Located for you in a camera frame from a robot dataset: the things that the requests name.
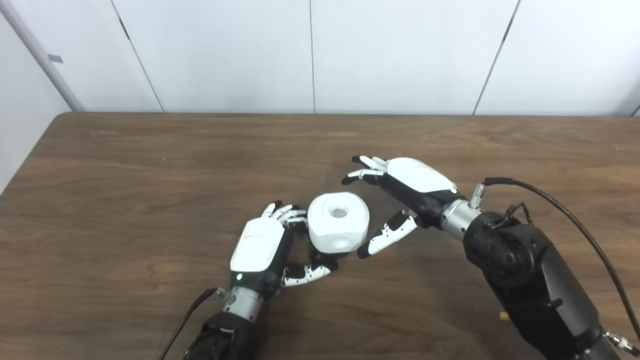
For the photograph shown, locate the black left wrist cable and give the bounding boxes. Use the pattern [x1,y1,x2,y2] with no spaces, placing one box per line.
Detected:
[159,287,228,360]

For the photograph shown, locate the black flanged holder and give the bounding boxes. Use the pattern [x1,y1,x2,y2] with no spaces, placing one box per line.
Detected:
[310,250,340,273]

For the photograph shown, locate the grey wall corner trim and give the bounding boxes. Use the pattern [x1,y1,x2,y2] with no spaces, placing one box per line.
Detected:
[0,12,86,112]

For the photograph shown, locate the round white piece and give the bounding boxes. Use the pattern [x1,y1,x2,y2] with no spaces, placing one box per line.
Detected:
[307,192,371,255]

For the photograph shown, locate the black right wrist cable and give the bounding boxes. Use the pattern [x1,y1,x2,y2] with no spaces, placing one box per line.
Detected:
[468,177,640,356]

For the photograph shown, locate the thin black wrist wire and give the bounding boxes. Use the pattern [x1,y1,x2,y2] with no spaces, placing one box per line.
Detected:
[505,202,533,226]

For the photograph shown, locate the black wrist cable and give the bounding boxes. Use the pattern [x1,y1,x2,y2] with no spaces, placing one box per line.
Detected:
[468,177,640,356]
[159,287,228,360]

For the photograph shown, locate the white and black right hand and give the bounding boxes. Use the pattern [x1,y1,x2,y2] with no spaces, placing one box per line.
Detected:
[341,155,458,260]

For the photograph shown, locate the white and black left hand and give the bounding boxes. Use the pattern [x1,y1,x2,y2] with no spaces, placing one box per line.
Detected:
[229,200,338,300]

